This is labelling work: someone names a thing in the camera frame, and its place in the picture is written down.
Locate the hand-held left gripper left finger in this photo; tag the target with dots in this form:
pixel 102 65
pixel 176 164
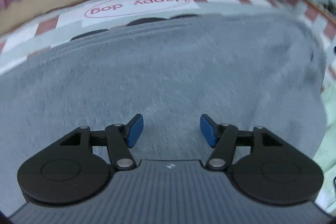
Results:
pixel 135 130

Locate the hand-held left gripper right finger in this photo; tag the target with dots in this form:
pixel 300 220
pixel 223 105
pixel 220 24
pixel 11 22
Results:
pixel 208 130

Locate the grey fleece garment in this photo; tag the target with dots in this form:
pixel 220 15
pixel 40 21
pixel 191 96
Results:
pixel 168 69

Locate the checked printed blanket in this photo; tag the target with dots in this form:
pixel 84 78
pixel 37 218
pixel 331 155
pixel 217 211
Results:
pixel 136 5

